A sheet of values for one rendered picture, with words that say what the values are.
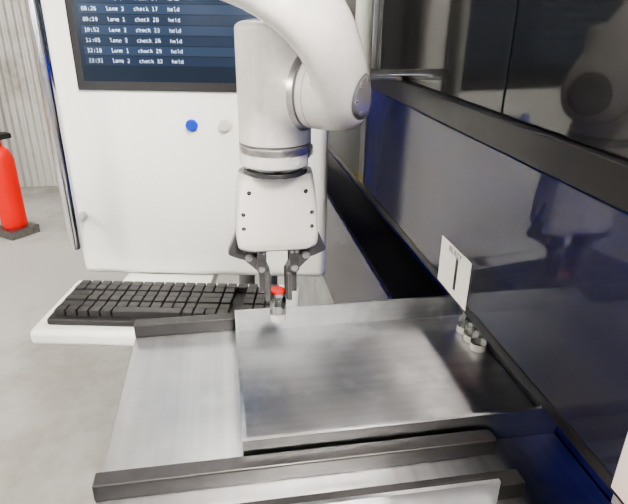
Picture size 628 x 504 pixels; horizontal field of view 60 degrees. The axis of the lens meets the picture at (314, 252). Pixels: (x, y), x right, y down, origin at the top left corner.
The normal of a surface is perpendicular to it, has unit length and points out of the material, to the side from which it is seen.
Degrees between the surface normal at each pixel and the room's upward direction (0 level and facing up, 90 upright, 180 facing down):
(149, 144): 90
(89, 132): 90
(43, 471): 0
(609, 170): 90
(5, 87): 90
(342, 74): 101
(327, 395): 0
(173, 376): 0
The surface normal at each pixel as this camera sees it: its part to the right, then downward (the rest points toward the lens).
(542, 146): -0.99, 0.06
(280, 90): -0.49, 0.32
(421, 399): 0.01, -0.91
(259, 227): 0.08, 0.46
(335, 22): 0.62, -0.04
